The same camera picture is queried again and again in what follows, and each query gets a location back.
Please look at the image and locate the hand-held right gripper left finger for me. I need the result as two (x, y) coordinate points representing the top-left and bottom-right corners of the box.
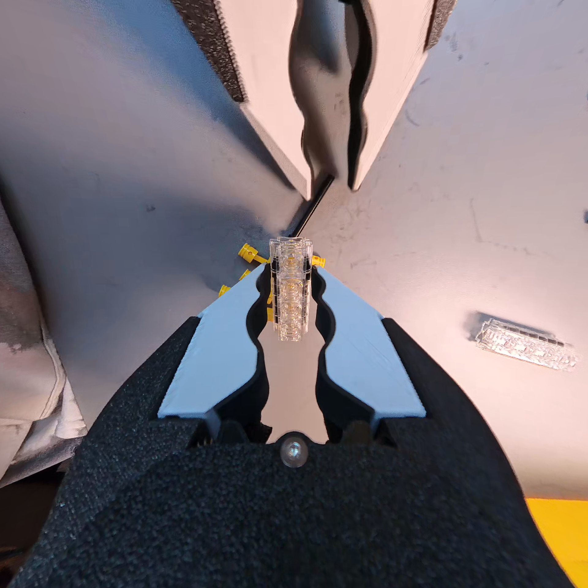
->
(157, 263), (273, 443)

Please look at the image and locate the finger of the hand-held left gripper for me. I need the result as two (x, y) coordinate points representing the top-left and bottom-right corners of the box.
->
(347, 0), (438, 191)
(219, 0), (319, 201)

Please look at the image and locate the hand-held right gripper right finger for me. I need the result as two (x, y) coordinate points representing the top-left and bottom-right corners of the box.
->
(311, 266), (428, 445)

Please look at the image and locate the clear plastic engine block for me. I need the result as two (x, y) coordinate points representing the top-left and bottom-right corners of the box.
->
(269, 236), (314, 341)
(474, 318), (579, 372)

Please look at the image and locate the yellow piston crankshaft assembly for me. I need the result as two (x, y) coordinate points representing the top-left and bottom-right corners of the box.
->
(220, 174), (335, 322)

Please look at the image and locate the grey patterned sweatshirt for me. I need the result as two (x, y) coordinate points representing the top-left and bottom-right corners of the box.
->
(0, 198), (88, 488)

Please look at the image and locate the yellow storage bin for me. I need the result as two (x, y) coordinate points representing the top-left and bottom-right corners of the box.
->
(526, 497), (588, 588)

